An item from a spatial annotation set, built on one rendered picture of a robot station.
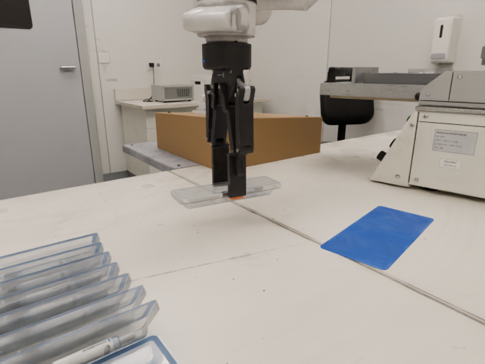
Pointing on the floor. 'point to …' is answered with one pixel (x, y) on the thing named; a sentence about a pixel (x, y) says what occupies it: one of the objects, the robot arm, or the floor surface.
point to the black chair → (345, 111)
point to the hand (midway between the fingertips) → (228, 172)
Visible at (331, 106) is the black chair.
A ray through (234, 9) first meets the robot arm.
